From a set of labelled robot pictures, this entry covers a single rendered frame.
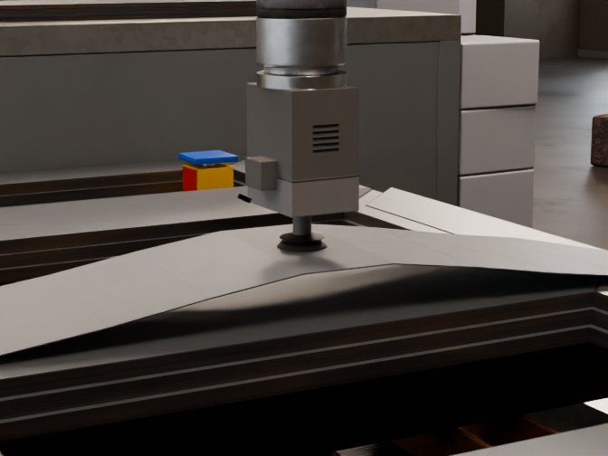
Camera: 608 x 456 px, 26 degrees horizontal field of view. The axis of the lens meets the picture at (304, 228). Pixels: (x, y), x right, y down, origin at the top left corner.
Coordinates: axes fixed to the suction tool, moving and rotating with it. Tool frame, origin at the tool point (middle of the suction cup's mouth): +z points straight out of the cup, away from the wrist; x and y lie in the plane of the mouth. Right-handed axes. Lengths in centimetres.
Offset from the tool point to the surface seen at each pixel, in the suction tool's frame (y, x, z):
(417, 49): -79, 63, -11
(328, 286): -1.9, 3.7, 3.2
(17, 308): -2.8, -24.2, 1.7
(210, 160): -57, 17, 0
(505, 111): -287, 237, 31
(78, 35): -79, 7, -15
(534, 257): 3.2, 22.5, 1.6
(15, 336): 4.1, -26.3, 1.9
